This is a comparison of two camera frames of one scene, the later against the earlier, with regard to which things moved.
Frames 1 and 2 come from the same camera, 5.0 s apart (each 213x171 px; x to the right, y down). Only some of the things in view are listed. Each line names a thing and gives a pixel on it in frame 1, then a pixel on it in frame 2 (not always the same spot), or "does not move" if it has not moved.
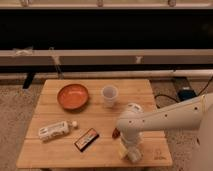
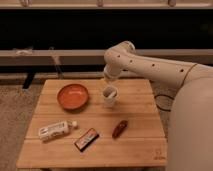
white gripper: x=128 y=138 -> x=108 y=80
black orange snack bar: x=86 y=139 does not move
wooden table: x=74 y=125 does not move
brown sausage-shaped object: x=116 y=133 does not move
